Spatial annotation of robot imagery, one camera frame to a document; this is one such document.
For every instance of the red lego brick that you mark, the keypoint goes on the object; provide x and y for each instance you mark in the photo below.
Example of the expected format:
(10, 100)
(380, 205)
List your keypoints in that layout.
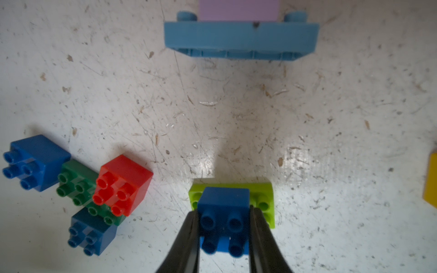
(122, 185)

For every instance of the yellow lego brick upper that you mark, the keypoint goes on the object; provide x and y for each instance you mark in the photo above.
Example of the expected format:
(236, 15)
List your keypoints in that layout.
(430, 186)

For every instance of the purple lego brick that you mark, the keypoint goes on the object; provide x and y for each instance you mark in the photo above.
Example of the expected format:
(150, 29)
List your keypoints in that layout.
(238, 10)

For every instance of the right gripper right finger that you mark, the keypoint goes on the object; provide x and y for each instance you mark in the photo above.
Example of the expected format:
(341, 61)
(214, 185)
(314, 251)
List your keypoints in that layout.
(264, 253)

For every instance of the light blue lego brick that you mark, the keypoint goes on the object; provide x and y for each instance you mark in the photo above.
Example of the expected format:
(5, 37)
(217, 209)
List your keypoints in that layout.
(289, 40)

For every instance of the dark green lego brick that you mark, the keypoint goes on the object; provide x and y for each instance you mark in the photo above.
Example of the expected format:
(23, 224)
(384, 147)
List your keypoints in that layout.
(78, 182)

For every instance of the lime green lego brick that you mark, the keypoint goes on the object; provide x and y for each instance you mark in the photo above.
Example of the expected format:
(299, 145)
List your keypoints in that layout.
(261, 196)

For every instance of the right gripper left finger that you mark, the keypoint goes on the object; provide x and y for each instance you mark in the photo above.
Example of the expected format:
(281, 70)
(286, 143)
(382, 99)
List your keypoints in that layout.
(184, 254)

